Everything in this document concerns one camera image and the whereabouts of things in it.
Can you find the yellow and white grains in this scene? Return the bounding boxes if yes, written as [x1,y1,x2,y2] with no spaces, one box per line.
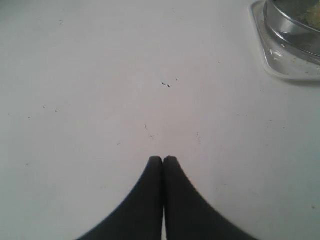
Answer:
[299,2,320,29]

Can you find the white plastic tray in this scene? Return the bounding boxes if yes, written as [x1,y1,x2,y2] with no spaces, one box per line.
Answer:
[248,0,320,83]

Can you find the round stainless steel sieve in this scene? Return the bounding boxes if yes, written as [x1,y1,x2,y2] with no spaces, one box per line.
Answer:
[263,0,320,65]

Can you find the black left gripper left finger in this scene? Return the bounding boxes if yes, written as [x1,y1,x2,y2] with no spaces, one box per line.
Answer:
[80,156,164,240]

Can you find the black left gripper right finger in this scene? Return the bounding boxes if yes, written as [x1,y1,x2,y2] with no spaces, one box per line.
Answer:
[163,156,254,240]

